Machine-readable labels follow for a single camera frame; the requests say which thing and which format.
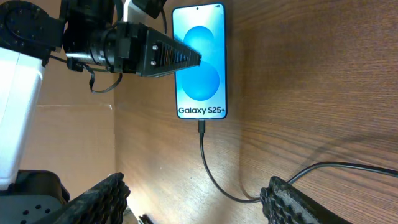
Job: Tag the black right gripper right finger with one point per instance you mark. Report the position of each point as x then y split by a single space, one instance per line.
282 204

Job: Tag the blue Samsung smartphone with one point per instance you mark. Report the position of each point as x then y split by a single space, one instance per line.
201 91

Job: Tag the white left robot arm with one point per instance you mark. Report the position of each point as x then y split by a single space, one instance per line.
92 33

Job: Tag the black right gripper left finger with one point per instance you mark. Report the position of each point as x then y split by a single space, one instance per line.
105 202

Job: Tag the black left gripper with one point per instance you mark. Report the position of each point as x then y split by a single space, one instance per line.
150 53

